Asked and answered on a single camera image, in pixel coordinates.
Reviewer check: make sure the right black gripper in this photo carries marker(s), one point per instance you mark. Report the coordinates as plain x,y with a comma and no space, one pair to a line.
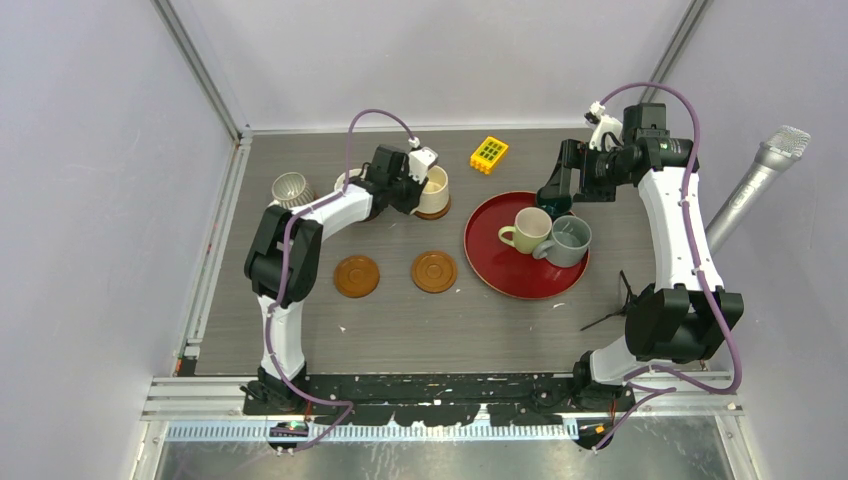
577,154

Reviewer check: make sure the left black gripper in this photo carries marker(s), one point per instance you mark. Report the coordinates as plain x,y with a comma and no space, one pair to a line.
416,188

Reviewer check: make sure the white bowl cup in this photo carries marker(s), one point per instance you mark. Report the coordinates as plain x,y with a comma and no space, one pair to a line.
346,179

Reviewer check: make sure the cream mug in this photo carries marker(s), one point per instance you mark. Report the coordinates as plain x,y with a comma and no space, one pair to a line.
435,193

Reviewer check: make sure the dark green cup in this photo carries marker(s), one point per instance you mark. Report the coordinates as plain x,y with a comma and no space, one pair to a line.
553,202

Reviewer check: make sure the pale green cup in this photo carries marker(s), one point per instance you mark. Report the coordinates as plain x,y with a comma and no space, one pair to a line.
531,226

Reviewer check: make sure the yellow toy brick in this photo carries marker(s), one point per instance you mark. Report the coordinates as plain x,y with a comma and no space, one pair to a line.
486,157

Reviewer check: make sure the grey ribbed cup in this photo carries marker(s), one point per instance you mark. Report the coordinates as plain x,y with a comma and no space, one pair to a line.
291,190

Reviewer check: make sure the dark ringed wooden coaster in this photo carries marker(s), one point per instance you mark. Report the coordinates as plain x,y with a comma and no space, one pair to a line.
434,271

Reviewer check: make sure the red round tray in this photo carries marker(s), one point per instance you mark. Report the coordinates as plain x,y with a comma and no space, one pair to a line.
502,267

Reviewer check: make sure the silver microphone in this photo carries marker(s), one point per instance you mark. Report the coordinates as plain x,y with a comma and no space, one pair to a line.
775,155

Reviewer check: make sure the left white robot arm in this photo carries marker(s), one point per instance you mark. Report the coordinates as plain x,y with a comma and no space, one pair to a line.
282,263

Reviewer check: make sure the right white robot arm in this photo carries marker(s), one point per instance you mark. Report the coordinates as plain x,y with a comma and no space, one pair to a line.
686,313

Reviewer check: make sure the grey green mug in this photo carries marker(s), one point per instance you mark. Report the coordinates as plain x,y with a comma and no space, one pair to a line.
567,243

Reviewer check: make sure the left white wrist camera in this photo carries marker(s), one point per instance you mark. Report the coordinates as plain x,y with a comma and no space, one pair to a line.
421,160

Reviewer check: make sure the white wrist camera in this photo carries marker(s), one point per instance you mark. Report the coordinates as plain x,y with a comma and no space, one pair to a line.
421,160
606,129

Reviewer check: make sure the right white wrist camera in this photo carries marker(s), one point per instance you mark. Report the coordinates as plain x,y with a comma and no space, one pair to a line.
606,129

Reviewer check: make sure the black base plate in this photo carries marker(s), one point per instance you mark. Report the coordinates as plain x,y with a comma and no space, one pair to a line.
512,399

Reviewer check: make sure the aluminium frame rail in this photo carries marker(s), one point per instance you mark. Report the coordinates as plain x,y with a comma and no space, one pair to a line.
211,408

